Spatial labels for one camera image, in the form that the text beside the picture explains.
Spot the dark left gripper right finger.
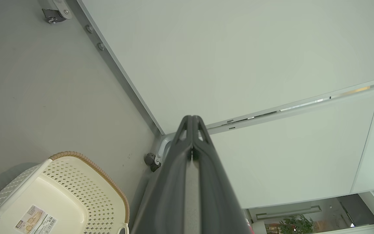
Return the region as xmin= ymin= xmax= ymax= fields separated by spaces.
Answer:
xmin=192 ymin=115 xmax=251 ymax=234

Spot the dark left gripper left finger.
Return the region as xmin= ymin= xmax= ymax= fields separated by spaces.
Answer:
xmin=131 ymin=115 xmax=193 ymax=234

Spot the cream perforated laundry basket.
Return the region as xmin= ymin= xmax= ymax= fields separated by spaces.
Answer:
xmin=0 ymin=151 xmax=131 ymax=234

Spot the printed basket label sticker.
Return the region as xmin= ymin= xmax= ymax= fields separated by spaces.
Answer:
xmin=14 ymin=204 xmax=58 ymax=234

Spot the black caster wheel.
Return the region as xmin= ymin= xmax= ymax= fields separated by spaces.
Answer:
xmin=42 ymin=8 xmax=67 ymax=24
xmin=144 ymin=152 xmax=161 ymax=173

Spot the grey partition foot bar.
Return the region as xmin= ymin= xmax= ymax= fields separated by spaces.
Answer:
xmin=155 ymin=132 xmax=176 ymax=167
xmin=51 ymin=0 xmax=74 ymax=19

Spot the green potted plant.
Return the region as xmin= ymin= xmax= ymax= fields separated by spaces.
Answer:
xmin=279 ymin=214 xmax=316 ymax=234

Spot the grey partition bottom rail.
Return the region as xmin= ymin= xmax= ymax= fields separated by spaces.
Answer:
xmin=66 ymin=0 xmax=167 ymax=137

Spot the grey partition upright post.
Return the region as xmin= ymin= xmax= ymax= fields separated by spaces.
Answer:
xmin=206 ymin=74 xmax=374 ymax=136

